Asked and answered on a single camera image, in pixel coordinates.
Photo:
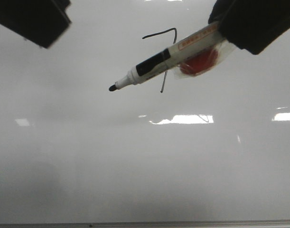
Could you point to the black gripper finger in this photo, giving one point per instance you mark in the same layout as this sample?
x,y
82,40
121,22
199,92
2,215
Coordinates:
x,y
251,24
40,21

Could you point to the white black whiteboard marker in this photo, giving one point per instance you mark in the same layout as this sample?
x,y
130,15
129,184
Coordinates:
x,y
171,57

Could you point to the white glossy whiteboard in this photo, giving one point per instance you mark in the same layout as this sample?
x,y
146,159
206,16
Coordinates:
x,y
211,147

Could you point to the grey aluminium whiteboard frame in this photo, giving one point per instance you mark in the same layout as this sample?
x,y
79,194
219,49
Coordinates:
x,y
282,223

